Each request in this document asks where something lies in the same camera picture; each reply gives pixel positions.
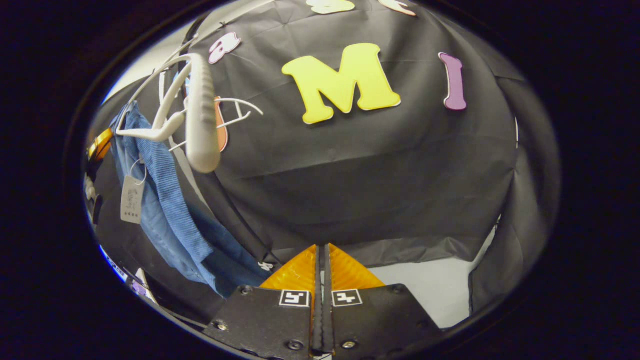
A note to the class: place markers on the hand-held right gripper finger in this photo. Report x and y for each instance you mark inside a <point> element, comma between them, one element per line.
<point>316,325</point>
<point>328,325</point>

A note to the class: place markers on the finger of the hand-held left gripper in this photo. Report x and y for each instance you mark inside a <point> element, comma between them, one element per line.
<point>101,142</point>

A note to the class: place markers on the white plastic hanger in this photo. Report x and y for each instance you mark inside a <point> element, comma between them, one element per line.
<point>202,125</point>
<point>250,104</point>

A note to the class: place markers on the black clothes rack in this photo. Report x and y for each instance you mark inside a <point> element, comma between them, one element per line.
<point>192,31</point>

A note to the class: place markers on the lit computer screen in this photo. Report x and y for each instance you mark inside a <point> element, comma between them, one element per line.
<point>112,265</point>

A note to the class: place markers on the small white clip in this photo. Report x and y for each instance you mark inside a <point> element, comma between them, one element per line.
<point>266,266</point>

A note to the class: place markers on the white desk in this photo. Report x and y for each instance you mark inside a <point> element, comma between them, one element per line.
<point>145,282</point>

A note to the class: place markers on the purple object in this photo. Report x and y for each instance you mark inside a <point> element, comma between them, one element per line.
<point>138,288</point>

